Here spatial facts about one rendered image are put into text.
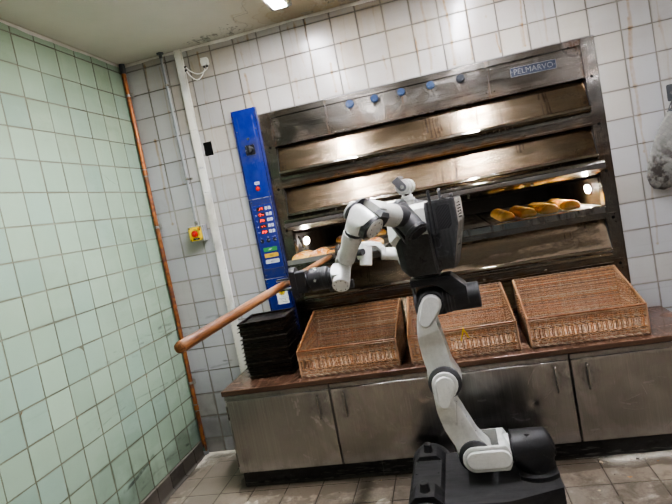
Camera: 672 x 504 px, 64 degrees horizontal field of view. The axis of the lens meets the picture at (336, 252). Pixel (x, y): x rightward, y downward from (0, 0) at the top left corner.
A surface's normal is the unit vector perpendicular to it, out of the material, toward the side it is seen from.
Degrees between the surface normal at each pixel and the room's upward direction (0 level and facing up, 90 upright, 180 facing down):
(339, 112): 90
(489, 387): 91
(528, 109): 70
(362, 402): 90
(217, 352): 90
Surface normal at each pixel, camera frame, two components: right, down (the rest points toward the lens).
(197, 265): -0.19, 0.11
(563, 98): -0.24, -0.23
